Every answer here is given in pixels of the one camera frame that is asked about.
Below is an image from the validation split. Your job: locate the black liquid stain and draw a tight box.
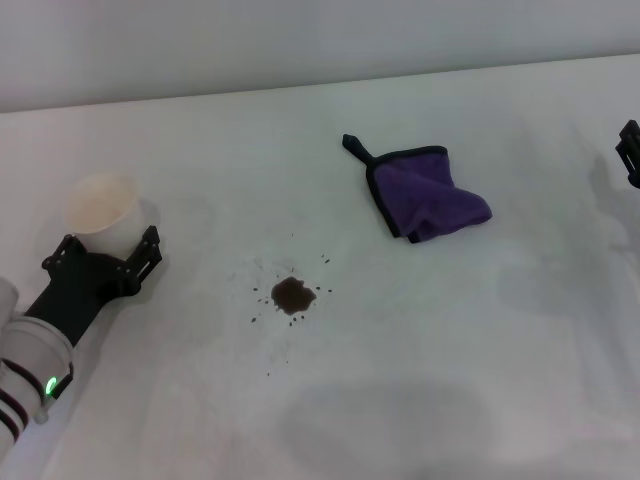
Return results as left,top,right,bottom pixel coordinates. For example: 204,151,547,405
249,253,335,327

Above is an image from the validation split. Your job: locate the white paper cup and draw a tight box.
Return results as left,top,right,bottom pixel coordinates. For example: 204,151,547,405
64,172,147,259

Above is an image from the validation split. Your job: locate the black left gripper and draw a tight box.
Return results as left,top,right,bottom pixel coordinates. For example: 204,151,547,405
23,224,164,347

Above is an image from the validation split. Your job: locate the purple rag with black trim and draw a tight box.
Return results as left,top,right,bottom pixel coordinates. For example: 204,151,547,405
342,132,494,245

